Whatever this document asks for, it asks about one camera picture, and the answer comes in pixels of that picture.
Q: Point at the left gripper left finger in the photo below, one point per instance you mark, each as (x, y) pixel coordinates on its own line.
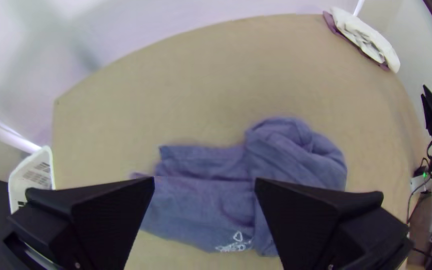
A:
(88, 221)

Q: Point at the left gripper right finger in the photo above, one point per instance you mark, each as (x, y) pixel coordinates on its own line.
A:
(313, 225)

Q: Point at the blue t-shirt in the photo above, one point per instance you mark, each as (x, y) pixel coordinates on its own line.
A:
(208, 202)

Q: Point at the white laundry basket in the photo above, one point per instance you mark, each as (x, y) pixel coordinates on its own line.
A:
(36, 176)

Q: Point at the pile of folded clothes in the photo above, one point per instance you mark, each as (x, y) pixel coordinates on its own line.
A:
(362, 35)

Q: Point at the white pole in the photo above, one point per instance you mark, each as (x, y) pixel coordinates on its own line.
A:
(359, 7)
(13, 139)

